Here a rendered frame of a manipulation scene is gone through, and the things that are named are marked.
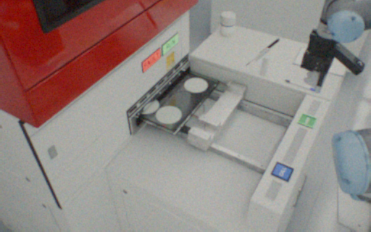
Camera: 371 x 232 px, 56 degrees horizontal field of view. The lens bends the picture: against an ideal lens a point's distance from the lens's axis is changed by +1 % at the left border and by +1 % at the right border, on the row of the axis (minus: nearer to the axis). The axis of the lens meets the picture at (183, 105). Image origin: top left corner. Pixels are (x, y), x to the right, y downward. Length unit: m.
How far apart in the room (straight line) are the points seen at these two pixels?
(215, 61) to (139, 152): 0.52
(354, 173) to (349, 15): 0.40
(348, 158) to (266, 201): 0.43
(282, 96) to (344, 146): 0.81
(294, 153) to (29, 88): 0.81
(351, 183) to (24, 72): 0.69
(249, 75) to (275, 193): 0.57
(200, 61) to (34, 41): 0.89
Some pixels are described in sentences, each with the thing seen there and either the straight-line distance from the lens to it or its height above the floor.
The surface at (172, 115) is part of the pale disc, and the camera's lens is 1.35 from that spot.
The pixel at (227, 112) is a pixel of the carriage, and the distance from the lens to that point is 1.40.
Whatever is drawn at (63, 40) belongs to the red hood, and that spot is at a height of 1.40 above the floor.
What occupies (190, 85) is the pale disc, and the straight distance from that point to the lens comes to 1.50.
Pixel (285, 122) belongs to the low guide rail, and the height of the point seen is 0.84.
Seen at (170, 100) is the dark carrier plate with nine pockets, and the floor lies 0.90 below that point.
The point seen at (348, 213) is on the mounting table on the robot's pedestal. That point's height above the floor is 0.82.
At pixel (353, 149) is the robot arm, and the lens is 0.68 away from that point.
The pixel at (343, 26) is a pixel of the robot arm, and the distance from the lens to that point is 0.92.
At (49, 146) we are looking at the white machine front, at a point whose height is 1.10.
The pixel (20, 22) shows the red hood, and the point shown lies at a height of 1.49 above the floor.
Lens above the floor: 1.83
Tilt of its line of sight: 42 degrees down
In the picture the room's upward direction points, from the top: 1 degrees counter-clockwise
